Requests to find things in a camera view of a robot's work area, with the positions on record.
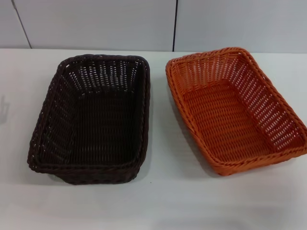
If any dark brown wicker basket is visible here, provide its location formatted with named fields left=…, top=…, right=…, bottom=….
left=25, top=54, right=151, bottom=185

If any orange wicker basket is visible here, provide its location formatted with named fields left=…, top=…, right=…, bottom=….
left=165, top=47, right=307, bottom=177

